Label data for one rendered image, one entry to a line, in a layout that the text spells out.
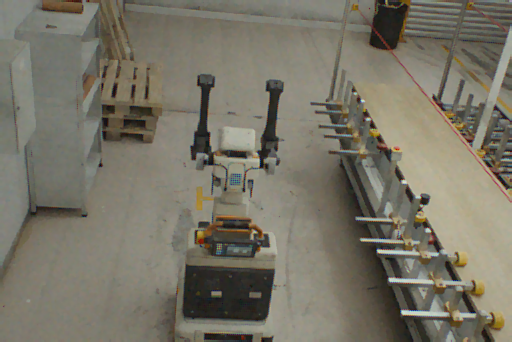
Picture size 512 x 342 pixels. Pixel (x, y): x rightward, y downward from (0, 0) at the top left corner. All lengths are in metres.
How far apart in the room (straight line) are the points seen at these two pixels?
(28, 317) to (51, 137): 1.41
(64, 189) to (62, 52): 1.16
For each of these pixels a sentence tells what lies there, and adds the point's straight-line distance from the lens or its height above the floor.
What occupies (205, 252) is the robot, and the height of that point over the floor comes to 0.80.
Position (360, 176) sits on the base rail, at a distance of 4.86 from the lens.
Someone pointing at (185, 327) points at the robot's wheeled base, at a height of 0.27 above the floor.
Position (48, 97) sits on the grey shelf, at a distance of 4.87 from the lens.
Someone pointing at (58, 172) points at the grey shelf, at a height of 0.41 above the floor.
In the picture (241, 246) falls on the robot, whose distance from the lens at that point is 3.49.
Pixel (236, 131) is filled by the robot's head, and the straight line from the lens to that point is 3.70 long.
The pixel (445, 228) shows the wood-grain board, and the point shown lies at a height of 0.90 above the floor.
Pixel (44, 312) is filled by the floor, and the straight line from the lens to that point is 4.45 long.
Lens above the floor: 2.96
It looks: 29 degrees down
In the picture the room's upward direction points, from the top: 7 degrees clockwise
